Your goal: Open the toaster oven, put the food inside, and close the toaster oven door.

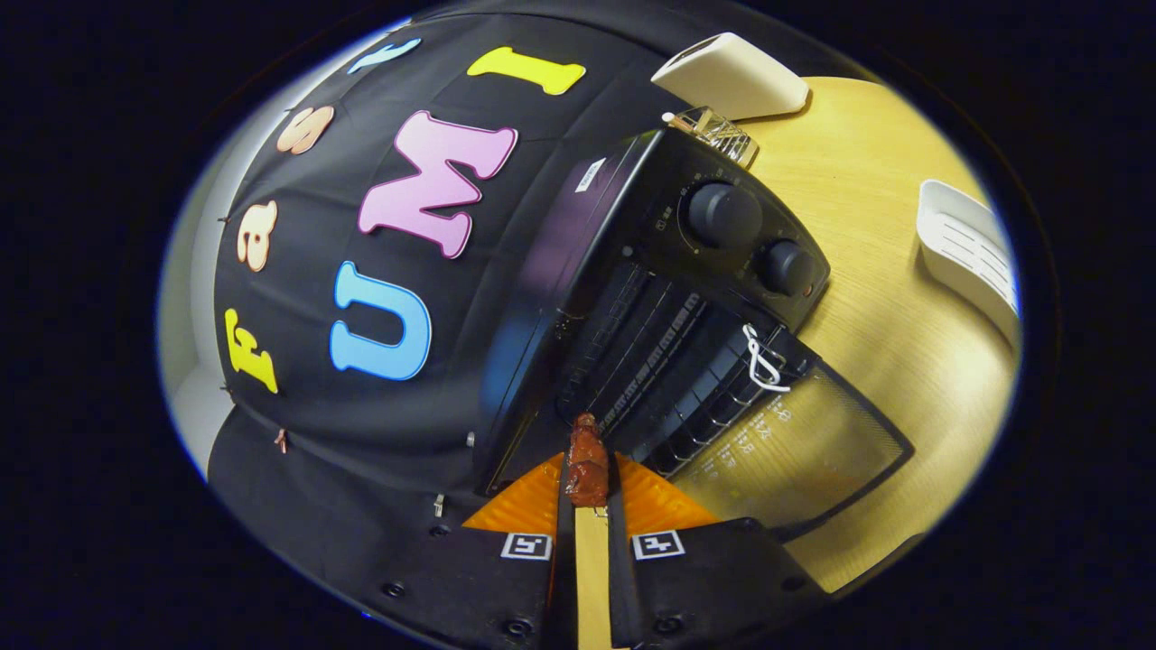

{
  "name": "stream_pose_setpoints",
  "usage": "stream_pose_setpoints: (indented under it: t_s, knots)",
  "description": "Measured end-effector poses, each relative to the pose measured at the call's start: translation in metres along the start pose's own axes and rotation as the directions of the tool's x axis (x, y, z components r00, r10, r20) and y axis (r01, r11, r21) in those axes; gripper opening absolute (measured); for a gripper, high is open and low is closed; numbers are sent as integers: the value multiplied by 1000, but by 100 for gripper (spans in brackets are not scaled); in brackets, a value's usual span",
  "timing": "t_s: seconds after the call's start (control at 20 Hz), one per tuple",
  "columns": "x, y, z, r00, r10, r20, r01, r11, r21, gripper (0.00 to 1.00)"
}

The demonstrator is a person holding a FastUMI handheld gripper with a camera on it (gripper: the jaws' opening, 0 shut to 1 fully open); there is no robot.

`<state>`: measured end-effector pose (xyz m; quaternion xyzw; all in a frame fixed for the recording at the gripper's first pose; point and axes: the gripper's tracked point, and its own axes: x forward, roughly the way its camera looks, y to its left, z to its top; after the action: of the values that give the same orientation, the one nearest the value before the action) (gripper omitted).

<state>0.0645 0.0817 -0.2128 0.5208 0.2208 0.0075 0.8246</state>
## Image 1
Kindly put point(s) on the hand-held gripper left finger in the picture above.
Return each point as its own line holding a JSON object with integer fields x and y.
{"x": 566, "y": 560}

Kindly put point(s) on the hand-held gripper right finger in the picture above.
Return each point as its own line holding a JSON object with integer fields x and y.
{"x": 621, "y": 560}

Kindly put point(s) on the red-brown meat piece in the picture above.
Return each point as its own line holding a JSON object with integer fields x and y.
{"x": 587, "y": 465}

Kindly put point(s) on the black toaster oven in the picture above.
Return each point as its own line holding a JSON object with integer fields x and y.
{"x": 722, "y": 217}

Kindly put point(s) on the white bread toaster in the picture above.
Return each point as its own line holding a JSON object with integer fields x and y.
{"x": 731, "y": 77}

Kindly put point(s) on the small silver clip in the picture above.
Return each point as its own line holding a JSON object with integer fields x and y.
{"x": 438, "y": 506}

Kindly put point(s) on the black backdrop cloth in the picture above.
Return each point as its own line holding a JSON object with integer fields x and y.
{"x": 298, "y": 298}

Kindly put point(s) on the clear glass container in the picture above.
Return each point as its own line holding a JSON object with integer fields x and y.
{"x": 718, "y": 131}

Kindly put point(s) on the white rectangular dish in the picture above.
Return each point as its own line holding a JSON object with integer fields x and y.
{"x": 966, "y": 244}

